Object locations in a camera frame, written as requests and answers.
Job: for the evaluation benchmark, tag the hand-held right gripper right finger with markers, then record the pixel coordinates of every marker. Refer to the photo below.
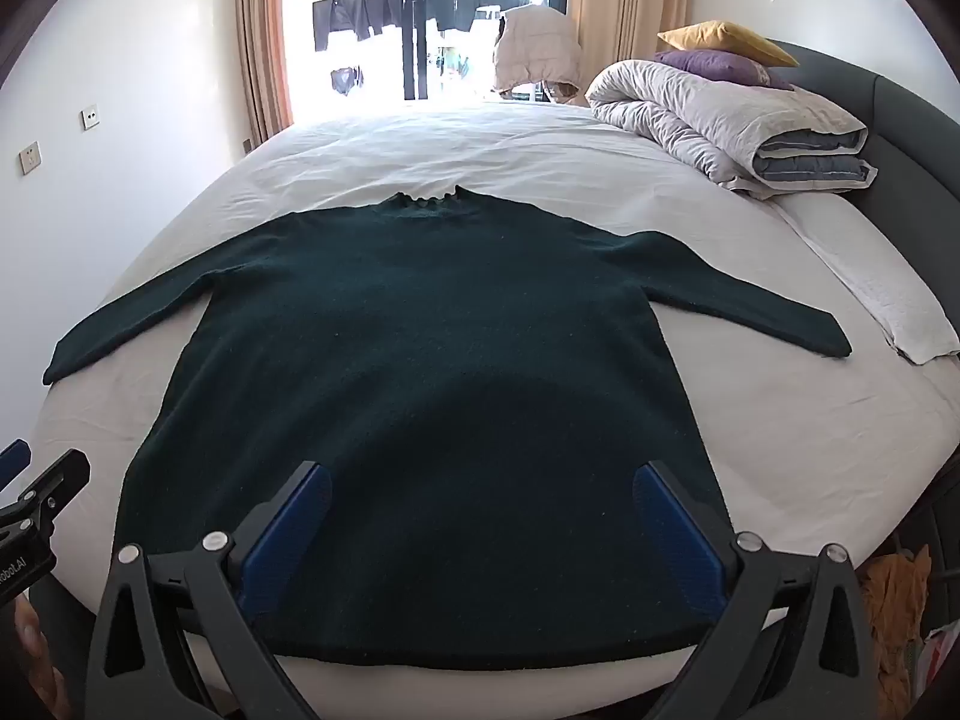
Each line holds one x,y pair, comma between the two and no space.
675,532

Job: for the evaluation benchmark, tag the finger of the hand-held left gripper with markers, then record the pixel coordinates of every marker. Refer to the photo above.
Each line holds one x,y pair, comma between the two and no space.
52,481
11,459

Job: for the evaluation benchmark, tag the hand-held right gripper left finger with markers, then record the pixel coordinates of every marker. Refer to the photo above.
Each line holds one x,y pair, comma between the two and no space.
292,532

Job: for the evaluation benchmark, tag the dark green sweater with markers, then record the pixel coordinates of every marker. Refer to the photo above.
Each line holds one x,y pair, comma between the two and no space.
420,352

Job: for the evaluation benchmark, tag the person's left hand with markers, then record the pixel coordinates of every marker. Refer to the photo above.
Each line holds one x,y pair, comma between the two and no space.
31,634

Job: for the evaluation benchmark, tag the orange cloth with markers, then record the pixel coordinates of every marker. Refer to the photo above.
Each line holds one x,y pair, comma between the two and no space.
896,592

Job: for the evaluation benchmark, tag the white flat pillow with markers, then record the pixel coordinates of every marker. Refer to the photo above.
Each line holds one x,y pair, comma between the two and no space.
862,270

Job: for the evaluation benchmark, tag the bed with white sheet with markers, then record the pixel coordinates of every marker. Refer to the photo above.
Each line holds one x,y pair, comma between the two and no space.
525,157

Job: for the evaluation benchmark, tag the folded grey duvet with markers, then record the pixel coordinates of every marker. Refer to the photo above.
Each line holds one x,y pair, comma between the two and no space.
697,109

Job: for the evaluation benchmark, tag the small dark hanging garment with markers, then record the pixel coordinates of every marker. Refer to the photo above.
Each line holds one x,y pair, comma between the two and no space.
345,81

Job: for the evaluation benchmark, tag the purple pillow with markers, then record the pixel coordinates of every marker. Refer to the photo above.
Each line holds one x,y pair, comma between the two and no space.
712,66

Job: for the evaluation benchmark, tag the beige curtain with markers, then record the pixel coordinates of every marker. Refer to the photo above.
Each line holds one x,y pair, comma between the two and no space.
262,37
622,0

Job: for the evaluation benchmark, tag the yellow pillow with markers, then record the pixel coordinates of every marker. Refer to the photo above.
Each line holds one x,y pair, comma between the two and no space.
720,37

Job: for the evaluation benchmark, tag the beige padded jacket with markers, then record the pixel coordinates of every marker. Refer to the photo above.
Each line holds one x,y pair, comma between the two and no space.
536,45

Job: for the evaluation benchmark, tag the dark hanging shirt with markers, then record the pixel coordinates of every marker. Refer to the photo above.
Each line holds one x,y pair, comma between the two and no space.
341,22

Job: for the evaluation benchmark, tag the beige wall socket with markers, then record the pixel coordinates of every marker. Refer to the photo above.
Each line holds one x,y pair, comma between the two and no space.
30,158

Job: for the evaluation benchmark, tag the white wall socket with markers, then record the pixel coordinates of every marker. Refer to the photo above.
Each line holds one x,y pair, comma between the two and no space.
90,116

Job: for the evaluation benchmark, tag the black door frame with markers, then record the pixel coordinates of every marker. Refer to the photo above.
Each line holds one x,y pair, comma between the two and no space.
418,22

